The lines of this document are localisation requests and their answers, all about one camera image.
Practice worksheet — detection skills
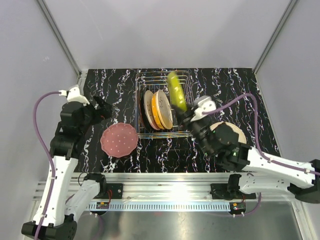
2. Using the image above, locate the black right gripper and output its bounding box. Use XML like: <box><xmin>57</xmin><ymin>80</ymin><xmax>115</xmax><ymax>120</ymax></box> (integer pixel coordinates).
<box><xmin>172</xmin><ymin>100</ymin><xmax>215</xmax><ymax>157</ymax></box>

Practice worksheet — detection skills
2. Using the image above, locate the cream beige floral plate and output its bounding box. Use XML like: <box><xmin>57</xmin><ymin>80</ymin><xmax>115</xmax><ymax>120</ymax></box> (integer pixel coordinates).
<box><xmin>210</xmin><ymin>121</ymin><xmax>247</xmax><ymax>144</ymax></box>

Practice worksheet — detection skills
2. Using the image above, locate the dark brown round plate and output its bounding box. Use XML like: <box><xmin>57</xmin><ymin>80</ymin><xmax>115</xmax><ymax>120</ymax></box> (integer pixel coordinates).
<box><xmin>138</xmin><ymin>88</ymin><xmax>151</xmax><ymax>132</ymax></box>

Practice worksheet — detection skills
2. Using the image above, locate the cream pink floral plate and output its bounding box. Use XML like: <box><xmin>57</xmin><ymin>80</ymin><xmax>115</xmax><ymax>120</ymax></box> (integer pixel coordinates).
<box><xmin>143</xmin><ymin>88</ymin><xmax>159</xmax><ymax>130</ymax></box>

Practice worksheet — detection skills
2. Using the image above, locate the orange dotted scalloped plate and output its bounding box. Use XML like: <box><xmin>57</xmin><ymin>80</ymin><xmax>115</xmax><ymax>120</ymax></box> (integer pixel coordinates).
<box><xmin>151</xmin><ymin>93</ymin><xmax>165</xmax><ymax>130</ymax></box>

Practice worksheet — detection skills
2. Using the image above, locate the cream orange floral plate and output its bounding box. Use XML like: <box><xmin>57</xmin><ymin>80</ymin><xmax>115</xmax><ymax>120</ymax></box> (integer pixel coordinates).
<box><xmin>155</xmin><ymin>90</ymin><xmax>173</xmax><ymax>130</ymax></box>

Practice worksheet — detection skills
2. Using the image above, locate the metal wire dish rack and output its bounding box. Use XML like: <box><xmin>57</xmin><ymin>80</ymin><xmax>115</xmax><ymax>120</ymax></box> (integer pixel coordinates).
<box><xmin>134</xmin><ymin>71</ymin><xmax>196</xmax><ymax>140</ymax></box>

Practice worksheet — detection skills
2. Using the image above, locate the green dotted scalloped plate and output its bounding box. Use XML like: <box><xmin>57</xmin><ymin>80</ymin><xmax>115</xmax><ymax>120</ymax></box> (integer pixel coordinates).
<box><xmin>167</xmin><ymin>71</ymin><xmax>188</xmax><ymax>113</ymax></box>

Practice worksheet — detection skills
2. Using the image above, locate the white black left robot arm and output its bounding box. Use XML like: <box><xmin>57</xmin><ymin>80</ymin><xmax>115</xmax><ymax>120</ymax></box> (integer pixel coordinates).
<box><xmin>21</xmin><ymin>96</ymin><xmax>112</xmax><ymax>240</ymax></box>

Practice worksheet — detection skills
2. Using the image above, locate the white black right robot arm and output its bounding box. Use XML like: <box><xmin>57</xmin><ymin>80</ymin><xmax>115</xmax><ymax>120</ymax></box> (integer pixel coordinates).
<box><xmin>176</xmin><ymin>110</ymin><xmax>320</xmax><ymax>204</ymax></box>

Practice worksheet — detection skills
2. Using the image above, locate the pink scalloped bottom plate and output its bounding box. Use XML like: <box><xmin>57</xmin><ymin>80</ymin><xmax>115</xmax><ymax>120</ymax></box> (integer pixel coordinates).
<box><xmin>100</xmin><ymin>122</ymin><xmax>139</xmax><ymax>158</ymax></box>

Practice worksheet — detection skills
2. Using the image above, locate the right green circuit board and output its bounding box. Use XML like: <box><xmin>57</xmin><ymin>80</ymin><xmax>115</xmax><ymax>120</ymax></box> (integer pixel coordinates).
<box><xmin>230</xmin><ymin>201</ymin><xmax>247</xmax><ymax>215</ymax></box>

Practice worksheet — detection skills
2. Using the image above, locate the green circuit board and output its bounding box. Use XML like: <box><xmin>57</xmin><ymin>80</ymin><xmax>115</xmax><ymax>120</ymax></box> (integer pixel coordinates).
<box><xmin>96</xmin><ymin>202</ymin><xmax>109</xmax><ymax>210</ymax></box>
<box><xmin>230</xmin><ymin>201</ymin><xmax>247</xmax><ymax>215</ymax></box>

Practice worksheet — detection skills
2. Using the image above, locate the left green circuit board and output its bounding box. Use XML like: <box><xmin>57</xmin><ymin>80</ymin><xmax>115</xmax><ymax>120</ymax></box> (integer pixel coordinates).
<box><xmin>96</xmin><ymin>202</ymin><xmax>109</xmax><ymax>210</ymax></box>

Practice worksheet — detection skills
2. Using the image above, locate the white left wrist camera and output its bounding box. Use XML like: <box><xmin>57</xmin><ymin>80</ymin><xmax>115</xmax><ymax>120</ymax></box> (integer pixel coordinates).
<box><xmin>58</xmin><ymin>84</ymin><xmax>90</xmax><ymax>106</ymax></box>

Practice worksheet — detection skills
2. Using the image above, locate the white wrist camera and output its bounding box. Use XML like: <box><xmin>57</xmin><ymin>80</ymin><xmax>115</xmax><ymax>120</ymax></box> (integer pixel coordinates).
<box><xmin>58</xmin><ymin>84</ymin><xmax>90</xmax><ymax>106</ymax></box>
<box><xmin>191</xmin><ymin>95</ymin><xmax>217</xmax><ymax>122</ymax></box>

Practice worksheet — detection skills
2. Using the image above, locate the left aluminium frame post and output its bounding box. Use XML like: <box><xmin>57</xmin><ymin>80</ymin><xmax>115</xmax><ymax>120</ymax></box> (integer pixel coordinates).
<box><xmin>35</xmin><ymin>0</ymin><xmax>82</xmax><ymax>79</ymax></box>

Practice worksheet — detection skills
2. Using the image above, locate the aluminium frame post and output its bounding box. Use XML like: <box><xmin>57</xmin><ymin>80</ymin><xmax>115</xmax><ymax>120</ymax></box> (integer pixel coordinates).
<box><xmin>253</xmin><ymin>0</ymin><xmax>300</xmax><ymax>75</ymax></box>
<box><xmin>35</xmin><ymin>0</ymin><xmax>82</xmax><ymax>79</ymax></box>

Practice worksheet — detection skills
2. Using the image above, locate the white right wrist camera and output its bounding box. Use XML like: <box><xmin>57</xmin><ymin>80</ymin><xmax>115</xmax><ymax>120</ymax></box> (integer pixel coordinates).
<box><xmin>191</xmin><ymin>95</ymin><xmax>217</xmax><ymax>122</ymax></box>

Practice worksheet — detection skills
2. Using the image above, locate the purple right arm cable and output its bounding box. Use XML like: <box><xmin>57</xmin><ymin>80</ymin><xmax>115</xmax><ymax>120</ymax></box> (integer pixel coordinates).
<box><xmin>203</xmin><ymin>93</ymin><xmax>320</xmax><ymax>176</ymax></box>

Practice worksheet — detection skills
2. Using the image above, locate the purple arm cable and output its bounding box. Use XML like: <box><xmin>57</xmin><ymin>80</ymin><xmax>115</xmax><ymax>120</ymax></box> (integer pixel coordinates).
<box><xmin>203</xmin><ymin>93</ymin><xmax>320</xmax><ymax>176</ymax></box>
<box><xmin>33</xmin><ymin>91</ymin><xmax>105</xmax><ymax>240</ymax></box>

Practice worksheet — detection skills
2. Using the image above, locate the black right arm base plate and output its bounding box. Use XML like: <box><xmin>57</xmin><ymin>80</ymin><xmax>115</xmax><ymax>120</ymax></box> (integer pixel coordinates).
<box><xmin>209</xmin><ymin>183</ymin><xmax>257</xmax><ymax>201</ymax></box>

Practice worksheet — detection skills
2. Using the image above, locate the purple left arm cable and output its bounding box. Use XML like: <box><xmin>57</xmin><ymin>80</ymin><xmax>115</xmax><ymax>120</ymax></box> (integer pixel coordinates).
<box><xmin>33</xmin><ymin>91</ymin><xmax>105</xmax><ymax>240</ymax></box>

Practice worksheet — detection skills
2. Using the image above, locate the white slotted cable duct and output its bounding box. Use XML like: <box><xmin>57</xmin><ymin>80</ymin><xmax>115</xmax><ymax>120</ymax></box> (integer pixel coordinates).
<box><xmin>86</xmin><ymin>201</ymin><xmax>231</xmax><ymax>212</ymax></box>

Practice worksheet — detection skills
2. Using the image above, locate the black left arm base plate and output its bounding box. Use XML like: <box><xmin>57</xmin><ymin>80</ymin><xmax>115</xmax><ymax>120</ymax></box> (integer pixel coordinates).
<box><xmin>99</xmin><ymin>183</ymin><xmax>124</xmax><ymax>200</ymax></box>

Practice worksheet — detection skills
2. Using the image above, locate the aluminium mounting rail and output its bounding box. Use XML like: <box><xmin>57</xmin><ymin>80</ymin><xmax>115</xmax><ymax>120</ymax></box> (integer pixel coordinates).
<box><xmin>32</xmin><ymin>172</ymin><xmax>296</xmax><ymax>202</ymax></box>

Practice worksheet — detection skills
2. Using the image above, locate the right aluminium frame post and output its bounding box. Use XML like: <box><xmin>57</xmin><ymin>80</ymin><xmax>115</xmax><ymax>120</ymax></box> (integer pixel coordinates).
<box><xmin>253</xmin><ymin>0</ymin><xmax>300</xmax><ymax>75</ymax></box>

